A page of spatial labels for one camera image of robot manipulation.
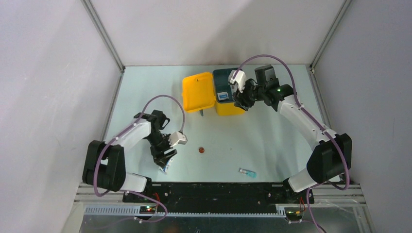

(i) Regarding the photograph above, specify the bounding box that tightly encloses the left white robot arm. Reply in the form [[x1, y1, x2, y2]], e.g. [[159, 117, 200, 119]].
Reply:
[[82, 110, 179, 202]]

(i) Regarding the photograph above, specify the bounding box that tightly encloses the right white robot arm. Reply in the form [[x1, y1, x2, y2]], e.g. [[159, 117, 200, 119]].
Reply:
[[228, 65, 352, 203]]

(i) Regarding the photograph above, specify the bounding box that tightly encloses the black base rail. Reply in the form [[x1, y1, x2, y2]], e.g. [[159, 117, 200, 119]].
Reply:
[[122, 182, 314, 214]]

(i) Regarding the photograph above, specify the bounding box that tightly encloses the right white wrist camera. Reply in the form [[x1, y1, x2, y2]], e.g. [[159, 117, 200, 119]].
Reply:
[[228, 70, 247, 94]]

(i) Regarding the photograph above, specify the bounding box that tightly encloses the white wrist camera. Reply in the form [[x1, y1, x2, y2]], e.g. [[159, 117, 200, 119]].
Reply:
[[228, 70, 247, 94], [169, 131, 188, 147]]

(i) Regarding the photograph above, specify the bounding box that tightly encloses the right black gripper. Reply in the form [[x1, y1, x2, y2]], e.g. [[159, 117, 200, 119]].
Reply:
[[232, 79, 266, 112]]

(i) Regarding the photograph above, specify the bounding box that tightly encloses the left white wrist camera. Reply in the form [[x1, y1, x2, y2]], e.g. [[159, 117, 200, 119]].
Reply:
[[169, 131, 188, 147]]

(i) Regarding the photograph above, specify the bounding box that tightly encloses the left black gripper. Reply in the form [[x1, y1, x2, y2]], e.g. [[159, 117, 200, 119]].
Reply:
[[145, 132, 177, 168]]

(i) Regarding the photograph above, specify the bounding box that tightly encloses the small white blue sachet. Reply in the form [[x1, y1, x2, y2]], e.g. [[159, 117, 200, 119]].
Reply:
[[217, 92, 229, 101]]

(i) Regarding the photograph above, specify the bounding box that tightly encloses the teal capped small tube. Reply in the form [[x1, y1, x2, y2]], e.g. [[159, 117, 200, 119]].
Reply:
[[239, 168, 257, 178]]

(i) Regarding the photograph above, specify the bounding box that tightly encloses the teal divided tray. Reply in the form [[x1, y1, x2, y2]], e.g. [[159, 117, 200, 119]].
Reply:
[[212, 68, 237, 103]]

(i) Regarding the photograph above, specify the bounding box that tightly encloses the aluminium frame front beam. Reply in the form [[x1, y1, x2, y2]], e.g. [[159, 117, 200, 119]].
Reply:
[[63, 182, 376, 233]]

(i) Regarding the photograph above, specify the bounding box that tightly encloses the yellow medicine kit box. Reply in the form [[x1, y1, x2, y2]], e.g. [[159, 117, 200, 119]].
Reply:
[[182, 72, 245, 116]]

